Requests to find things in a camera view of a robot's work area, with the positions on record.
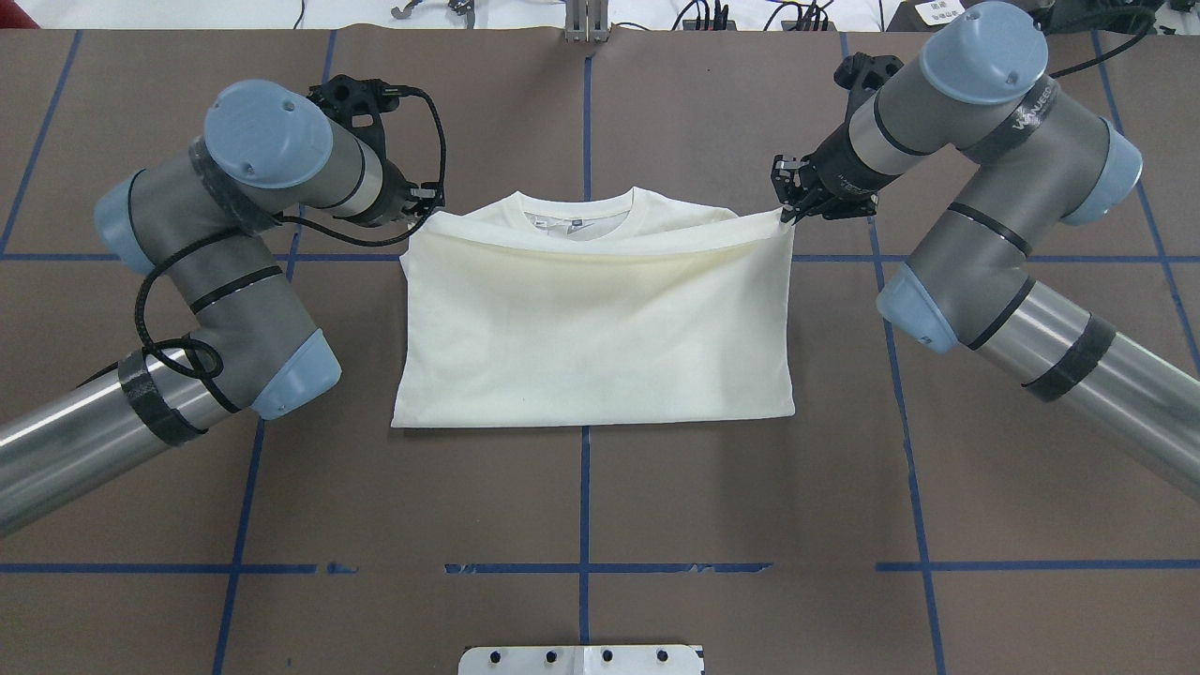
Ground cream long-sleeve cat shirt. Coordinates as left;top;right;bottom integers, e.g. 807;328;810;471
391;189;796;428

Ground aluminium frame post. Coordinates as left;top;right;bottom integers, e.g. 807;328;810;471
564;0;611;43

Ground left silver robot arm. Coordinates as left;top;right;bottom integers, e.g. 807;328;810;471
1;74;445;534

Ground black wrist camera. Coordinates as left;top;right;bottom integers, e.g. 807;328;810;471
832;52;905;98
306;74;400;159

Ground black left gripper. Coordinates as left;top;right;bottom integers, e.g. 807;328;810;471
379;174;444;226

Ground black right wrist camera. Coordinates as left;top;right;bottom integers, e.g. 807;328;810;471
832;52;905;98

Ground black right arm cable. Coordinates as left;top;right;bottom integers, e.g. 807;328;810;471
1031;5;1160;78

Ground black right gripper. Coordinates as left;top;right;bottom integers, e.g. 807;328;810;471
770;151;881;226

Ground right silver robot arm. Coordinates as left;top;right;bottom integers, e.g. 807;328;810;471
770;1;1199;497

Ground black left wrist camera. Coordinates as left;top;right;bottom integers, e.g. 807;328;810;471
306;74;400;159

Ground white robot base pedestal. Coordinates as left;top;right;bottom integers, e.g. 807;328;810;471
457;644;706;674

